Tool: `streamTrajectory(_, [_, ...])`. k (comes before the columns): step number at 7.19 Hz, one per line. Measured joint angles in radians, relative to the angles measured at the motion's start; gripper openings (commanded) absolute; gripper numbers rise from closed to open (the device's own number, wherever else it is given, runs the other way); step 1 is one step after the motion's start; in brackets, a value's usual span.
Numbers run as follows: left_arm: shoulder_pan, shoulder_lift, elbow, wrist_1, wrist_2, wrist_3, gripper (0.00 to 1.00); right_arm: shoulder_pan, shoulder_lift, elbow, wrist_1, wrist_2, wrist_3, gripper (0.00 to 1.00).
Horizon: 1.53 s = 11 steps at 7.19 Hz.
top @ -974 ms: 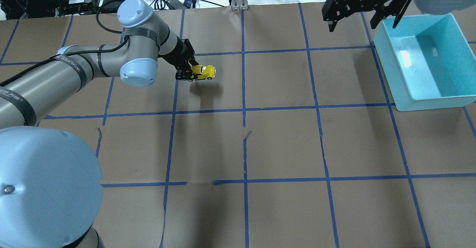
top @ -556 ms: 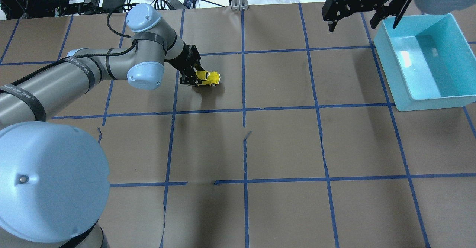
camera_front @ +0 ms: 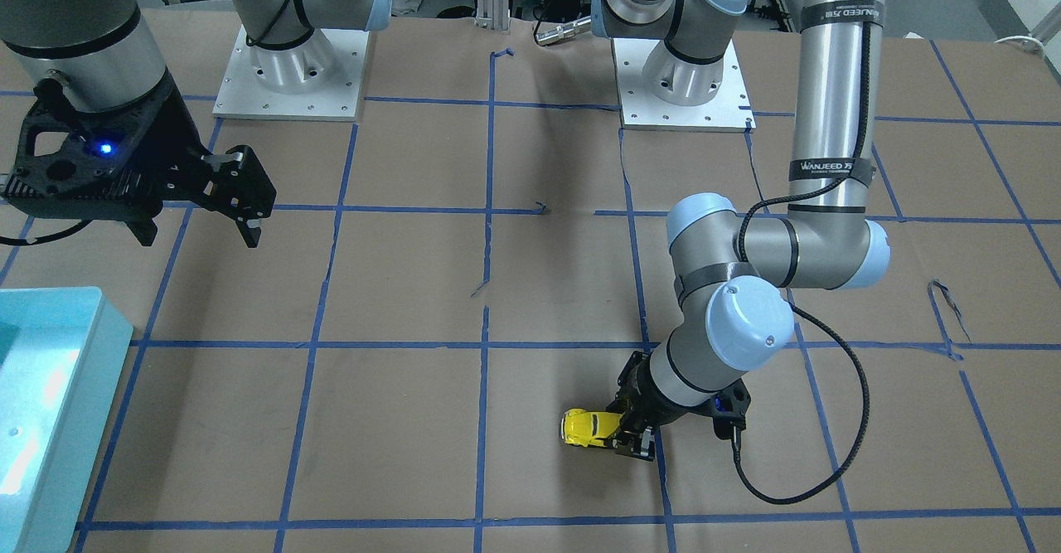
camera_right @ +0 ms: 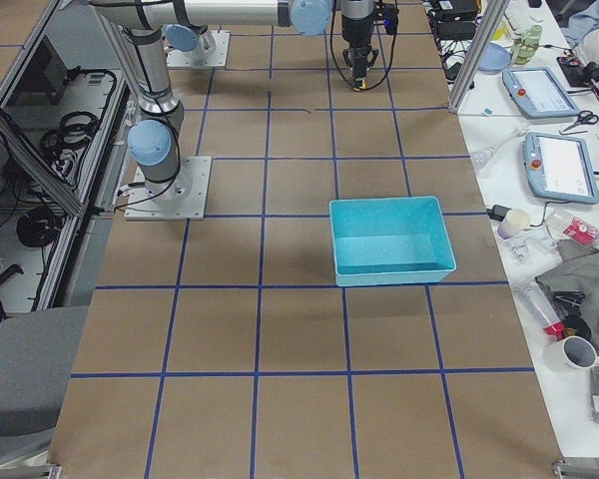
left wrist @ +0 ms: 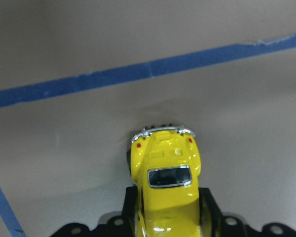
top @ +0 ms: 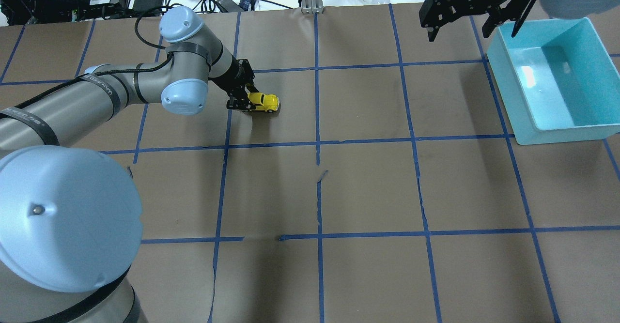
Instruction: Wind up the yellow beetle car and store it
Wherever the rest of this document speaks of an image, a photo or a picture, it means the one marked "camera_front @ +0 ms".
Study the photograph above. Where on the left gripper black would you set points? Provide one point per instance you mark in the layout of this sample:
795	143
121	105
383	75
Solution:
647	409

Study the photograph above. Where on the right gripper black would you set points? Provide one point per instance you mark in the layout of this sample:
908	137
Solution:
171	134

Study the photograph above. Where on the yellow beetle toy car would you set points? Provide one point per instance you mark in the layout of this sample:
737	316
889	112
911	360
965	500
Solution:
582	428

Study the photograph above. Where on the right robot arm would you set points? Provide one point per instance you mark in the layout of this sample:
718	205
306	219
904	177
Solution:
104	55

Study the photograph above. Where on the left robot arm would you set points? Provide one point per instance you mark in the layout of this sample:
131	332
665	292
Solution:
729	268

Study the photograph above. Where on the teal plastic bin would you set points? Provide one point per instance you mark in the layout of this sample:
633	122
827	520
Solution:
62	354

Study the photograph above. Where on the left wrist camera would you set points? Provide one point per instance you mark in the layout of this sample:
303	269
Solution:
728	409

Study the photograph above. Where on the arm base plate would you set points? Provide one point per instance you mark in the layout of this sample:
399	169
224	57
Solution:
318	81
660	92

